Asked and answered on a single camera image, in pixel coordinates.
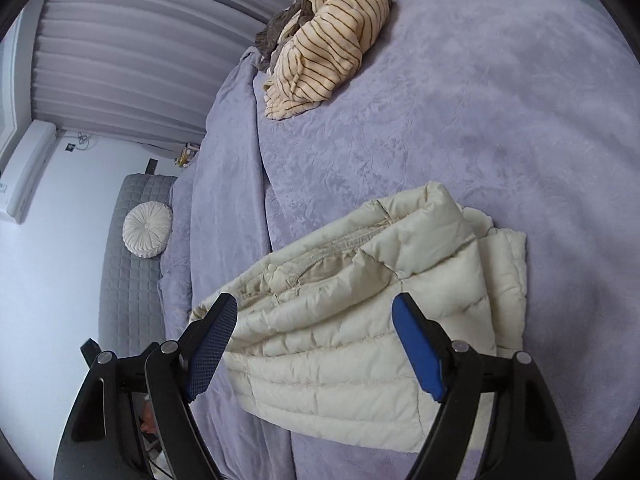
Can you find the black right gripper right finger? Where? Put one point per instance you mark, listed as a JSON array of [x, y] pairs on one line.
[[526, 438]]

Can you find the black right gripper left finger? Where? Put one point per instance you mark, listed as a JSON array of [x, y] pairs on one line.
[[102, 439]]

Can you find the cream puffer jacket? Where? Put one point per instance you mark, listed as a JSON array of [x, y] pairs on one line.
[[315, 351]]

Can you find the white round cushion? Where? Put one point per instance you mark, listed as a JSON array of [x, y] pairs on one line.
[[146, 229]]

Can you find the white air conditioner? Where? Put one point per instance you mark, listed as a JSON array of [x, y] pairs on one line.
[[24, 168]]

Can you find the lavender fleece bed blanket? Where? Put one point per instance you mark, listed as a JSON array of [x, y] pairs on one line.
[[527, 110]]

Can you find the grey curtain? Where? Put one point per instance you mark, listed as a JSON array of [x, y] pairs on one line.
[[145, 71]]

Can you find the brown garment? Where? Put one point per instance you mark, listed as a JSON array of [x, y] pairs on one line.
[[290, 25]]

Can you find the beige striped shirt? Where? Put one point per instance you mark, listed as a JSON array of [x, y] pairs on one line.
[[322, 55]]

